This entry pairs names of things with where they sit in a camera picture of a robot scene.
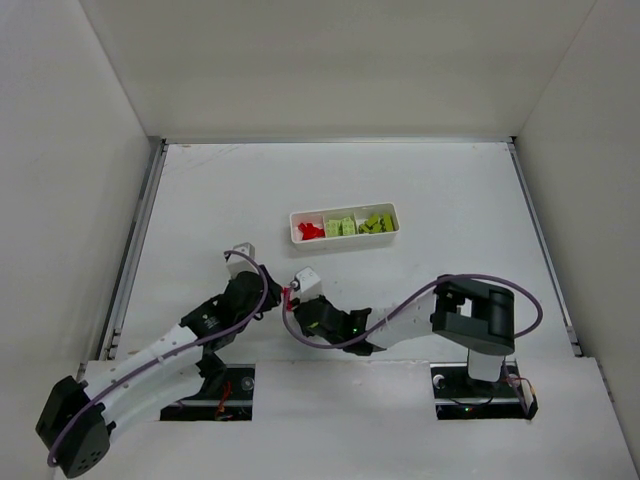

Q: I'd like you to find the red lego piece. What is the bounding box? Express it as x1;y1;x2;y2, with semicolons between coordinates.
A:
309;224;325;239
298;222;316;241

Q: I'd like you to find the pale green lego brick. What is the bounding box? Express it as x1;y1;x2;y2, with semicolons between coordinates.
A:
325;219;342;238

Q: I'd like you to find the lime green lego brick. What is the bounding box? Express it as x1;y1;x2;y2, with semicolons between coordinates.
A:
358;214;383;234

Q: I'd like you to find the lime green lego stack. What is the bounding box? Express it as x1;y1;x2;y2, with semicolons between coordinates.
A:
377;213;396;233

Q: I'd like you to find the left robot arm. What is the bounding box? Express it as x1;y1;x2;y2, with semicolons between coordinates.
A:
35;266;282;479

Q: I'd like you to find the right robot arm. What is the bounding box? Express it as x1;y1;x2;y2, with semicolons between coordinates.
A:
292;278;515;383

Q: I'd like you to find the red lego cluster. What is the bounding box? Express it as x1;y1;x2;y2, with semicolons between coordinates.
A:
282;287;293;311

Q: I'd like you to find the white three-compartment tray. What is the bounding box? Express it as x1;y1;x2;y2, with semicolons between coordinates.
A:
289;202;401;252

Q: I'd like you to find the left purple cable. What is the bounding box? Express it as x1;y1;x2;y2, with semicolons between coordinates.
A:
47;249;269;469

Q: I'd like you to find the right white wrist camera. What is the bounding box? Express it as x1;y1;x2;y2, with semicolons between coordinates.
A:
293;267;323;302

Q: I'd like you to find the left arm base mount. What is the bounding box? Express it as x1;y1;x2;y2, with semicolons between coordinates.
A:
160;364;256;422

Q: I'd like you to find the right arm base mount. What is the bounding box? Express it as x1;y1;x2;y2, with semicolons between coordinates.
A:
430;362;539;421

